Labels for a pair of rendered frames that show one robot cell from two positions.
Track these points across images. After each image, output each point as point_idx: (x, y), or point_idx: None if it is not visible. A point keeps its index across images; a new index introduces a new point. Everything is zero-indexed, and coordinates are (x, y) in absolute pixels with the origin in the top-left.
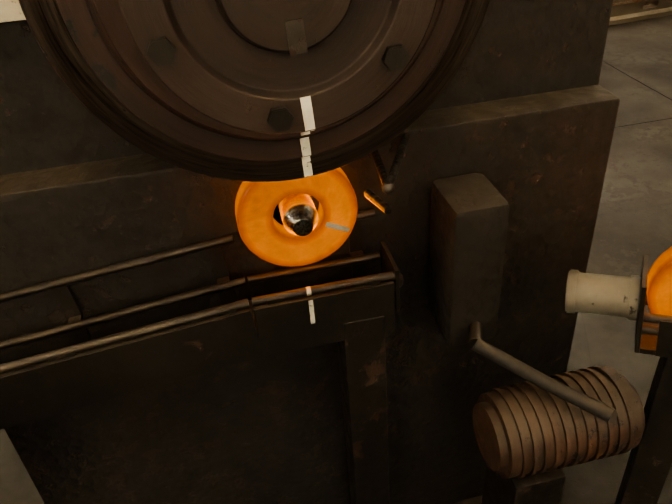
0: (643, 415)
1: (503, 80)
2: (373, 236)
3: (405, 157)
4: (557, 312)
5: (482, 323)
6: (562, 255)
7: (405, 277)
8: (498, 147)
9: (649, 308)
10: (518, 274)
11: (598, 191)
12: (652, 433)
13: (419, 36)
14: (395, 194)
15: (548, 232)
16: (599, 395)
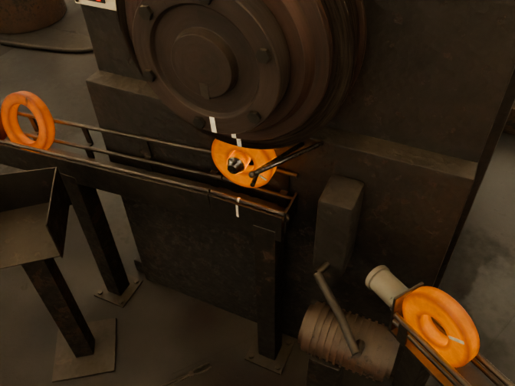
0: (391, 368)
1: (404, 134)
2: (297, 187)
3: (319, 154)
4: (413, 286)
5: (332, 265)
6: (420, 254)
7: (314, 217)
8: (380, 173)
9: (402, 312)
10: (387, 250)
11: (451, 229)
12: (396, 382)
13: (267, 112)
14: (312, 171)
15: (411, 237)
16: (369, 341)
